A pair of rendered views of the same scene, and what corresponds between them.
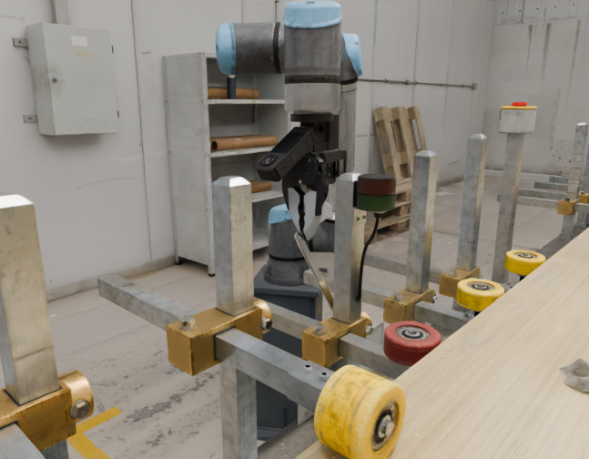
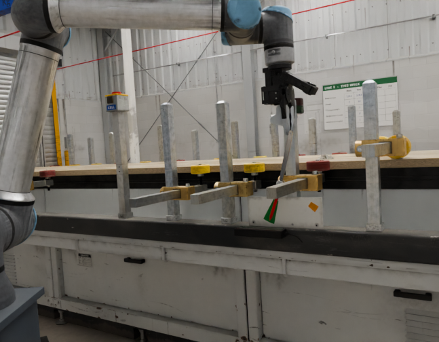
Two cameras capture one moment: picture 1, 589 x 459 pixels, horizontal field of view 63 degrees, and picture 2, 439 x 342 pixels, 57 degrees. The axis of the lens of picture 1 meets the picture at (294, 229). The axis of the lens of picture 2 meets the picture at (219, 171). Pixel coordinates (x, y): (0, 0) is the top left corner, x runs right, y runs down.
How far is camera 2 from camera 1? 1.73 m
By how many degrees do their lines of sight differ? 100
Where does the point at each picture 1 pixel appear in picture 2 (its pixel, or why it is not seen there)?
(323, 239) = (20, 228)
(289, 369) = not seen: hidden behind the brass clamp
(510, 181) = (123, 142)
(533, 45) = not seen: outside the picture
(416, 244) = (229, 153)
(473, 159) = (171, 117)
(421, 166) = (226, 108)
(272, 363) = not seen: hidden behind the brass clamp
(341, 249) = (295, 136)
